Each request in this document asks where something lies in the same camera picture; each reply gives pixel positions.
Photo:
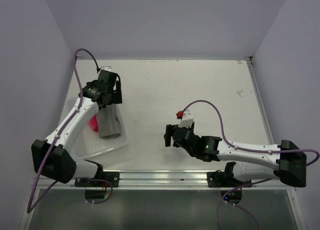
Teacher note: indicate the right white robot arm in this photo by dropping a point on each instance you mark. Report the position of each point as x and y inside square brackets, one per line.
[284, 161]

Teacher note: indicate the pink towel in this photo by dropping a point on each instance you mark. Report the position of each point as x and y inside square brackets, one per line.
[93, 123]

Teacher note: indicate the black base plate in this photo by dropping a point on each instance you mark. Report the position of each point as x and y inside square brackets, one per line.
[220, 179]
[101, 180]

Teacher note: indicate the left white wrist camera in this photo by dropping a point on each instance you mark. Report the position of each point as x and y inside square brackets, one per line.
[106, 68]

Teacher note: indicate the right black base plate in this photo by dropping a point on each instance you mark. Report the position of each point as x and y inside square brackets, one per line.
[220, 179]

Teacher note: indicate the aluminium mounting rail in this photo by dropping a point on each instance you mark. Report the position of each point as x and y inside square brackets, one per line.
[161, 180]

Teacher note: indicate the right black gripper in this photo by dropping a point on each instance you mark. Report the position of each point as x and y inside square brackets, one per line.
[167, 136]

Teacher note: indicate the clear plastic basket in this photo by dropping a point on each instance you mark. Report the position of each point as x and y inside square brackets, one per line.
[81, 141]

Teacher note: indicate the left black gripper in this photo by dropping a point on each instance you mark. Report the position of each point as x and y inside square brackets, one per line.
[116, 96]

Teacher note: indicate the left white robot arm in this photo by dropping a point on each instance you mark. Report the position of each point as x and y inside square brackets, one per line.
[52, 157]

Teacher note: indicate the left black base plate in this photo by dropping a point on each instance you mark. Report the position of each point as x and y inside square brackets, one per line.
[101, 180]

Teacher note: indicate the grey towel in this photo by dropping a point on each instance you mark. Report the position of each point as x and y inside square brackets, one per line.
[108, 122]

